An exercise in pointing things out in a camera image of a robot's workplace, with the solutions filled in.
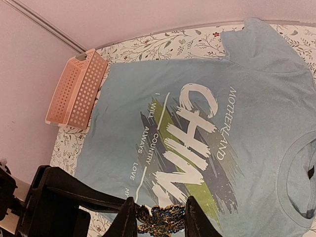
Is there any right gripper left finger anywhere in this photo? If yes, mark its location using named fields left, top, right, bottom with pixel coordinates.
left=108, top=197, right=137, bottom=237

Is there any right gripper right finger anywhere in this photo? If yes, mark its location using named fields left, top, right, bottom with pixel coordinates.
left=185, top=196, right=222, bottom=237

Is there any silver brooch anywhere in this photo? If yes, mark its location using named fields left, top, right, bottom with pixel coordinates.
left=136, top=205, right=185, bottom=237

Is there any light blue printed t-shirt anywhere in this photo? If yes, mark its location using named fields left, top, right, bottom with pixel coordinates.
left=74, top=17, right=316, bottom=237

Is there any black open jewelry box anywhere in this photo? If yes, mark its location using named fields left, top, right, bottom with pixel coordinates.
left=15, top=165, right=125, bottom=237

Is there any pink plastic basket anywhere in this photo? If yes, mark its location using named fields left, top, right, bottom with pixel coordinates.
left=45, top=49, right=108, bottom=129

